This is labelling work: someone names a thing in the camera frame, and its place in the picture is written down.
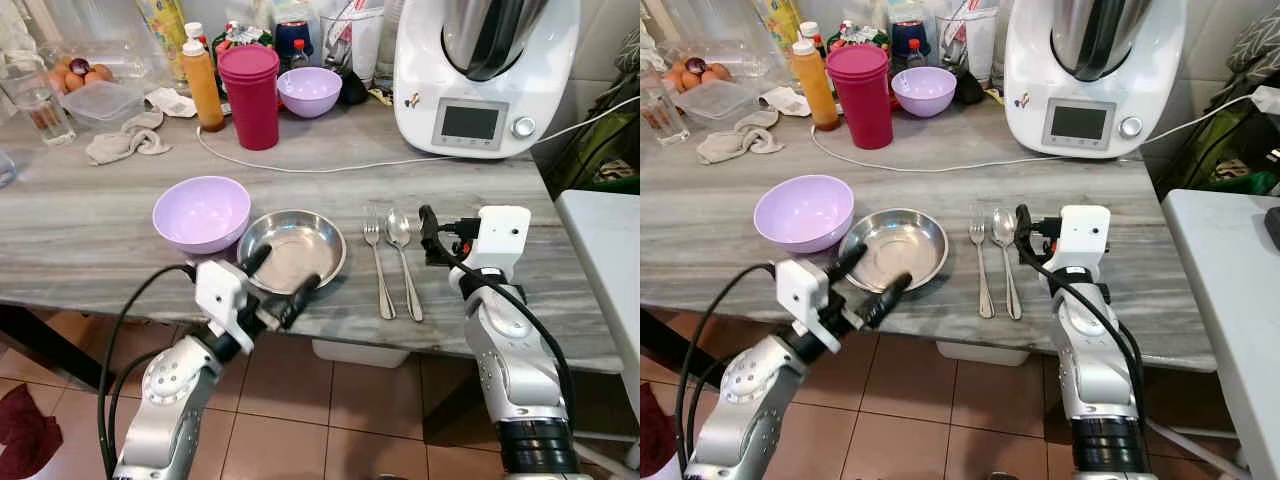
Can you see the red capped dark bottle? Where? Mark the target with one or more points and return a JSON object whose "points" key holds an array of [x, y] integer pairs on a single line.
{"points": [[914, 57], [299, 58]]}

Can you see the blue tinted clear jug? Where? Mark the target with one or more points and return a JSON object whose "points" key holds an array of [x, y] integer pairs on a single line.
{"points": [[5, 170]]}

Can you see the stainless steel plate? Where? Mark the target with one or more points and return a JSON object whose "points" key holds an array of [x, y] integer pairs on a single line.
{"points": [[300, 245], [900, 245]]}

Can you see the white plug adapter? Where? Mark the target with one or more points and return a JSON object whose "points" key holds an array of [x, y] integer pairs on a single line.
{"points": [[1265, 100]]}

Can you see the clear drinking glass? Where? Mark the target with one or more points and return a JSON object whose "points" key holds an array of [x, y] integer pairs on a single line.
{"points": [[665, 115], [45, 115]]}

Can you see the lilac plastic bowl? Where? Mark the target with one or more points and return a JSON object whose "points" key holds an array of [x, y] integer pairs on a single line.
{"points": [[200, 215], [310, 90], [803, 213], [924, 90]]}

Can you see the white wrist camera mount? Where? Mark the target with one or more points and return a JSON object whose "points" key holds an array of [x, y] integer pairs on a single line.
{"points": [[218, 290], [503, 238], [1085, 235], [800, 295]]}

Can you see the beige crumpled cloth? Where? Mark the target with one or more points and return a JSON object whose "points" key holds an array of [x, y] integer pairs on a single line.
{"points": [[125, 142], [735, 142]]}

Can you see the large clear plastic container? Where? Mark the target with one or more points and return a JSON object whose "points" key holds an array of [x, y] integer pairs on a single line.
{"points": [[720, 35], [110, 40]]}

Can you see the clear lidded plastic container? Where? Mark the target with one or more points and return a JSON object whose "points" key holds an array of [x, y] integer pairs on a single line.
{"points": [[720, 98], [100, 100]]}

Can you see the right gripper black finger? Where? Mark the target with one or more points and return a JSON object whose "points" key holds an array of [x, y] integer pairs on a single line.
{"points": [[430, 235], [1024, 235]]}

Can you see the black flat object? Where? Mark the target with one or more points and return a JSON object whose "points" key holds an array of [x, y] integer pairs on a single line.
{"points": [[1273, 228]]}

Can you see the white packaging bag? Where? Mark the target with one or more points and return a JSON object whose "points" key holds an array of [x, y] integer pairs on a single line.
{"points": [[355, 40], [970, 40]]}

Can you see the dark red cloth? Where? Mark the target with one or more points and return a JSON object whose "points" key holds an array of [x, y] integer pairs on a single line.
{"points": [[25, 435], [655, 435]]}

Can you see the white capped bottle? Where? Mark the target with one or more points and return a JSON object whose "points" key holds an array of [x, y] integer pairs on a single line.
{"points": [[195, 32], [810, 31]]}

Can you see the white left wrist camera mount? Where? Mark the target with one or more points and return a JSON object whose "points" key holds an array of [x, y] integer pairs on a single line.
{"points": [[218, 290], [800, 295]]}

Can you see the steel spoon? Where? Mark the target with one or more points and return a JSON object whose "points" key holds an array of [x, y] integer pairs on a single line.
{"points": [[1003, 227], [399, 228]]}

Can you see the white side table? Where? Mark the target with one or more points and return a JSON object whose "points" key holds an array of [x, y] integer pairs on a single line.
{"points": [[605, 260], [1220, 300]]}

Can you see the orange sauce bottle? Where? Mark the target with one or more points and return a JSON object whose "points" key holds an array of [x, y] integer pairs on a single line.
{"points": [[203, 95], [815, 95]]}

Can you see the red onion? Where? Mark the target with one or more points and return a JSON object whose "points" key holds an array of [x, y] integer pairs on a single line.
{"points": [[696, 64], [79, 65]]}

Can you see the white crumpled tissue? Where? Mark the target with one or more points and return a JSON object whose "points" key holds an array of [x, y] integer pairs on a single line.
{"points": [[170, 102], [785, 101]]}

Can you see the steel fork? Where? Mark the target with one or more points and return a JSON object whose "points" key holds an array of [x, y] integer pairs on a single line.
{"points": [[981, 270], [378, 270]]}

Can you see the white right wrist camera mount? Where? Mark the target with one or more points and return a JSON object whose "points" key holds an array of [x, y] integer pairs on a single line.
{"points": [[503, 238], [1085, 235]]}

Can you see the brown egg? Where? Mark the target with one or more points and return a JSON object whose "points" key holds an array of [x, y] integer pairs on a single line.
{"points": [[106, 70], [711, 77], [68, 83], [722, 69], [93, 78], [683, 80]]}

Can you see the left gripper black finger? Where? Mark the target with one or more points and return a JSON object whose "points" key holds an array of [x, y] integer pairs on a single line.
{"points": [[846, 262], [890, 298], [302, 298], [256, 262]]}

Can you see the yellow package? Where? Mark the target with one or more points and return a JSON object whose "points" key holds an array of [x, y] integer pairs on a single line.
{"points": [[778, 20], [165, 25]]}

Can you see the dark table leg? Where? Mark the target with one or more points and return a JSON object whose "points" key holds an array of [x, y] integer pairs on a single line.
{"points": [[675, 345], [50, 345]]}

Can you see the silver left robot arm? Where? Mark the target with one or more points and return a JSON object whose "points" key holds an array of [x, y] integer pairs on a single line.
{"points": [[740, 410], [165, 410]]}

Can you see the black round object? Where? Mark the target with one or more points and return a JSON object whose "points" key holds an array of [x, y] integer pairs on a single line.
{"points": [[352, 90], [968, 88]]}

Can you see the dark green bag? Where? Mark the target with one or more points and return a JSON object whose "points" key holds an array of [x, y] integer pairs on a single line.
{"points": [[600, 150], [1210, 150]]}

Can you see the magenta lidded tumbler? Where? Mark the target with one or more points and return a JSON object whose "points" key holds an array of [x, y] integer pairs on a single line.
{"points": [[250, 100], [860, 100]]}

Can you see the white kitchen machine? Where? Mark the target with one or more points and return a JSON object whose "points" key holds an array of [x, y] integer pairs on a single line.
{"points": [[1040, 60], [430, 60]]}

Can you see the dark blue jar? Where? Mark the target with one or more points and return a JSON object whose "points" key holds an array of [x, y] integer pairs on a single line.
{"points": [[905, 32], [293, 33]]}

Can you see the grey patterned cushion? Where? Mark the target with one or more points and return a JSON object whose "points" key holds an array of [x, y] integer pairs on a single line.
{"points": [[1255, 45]]}

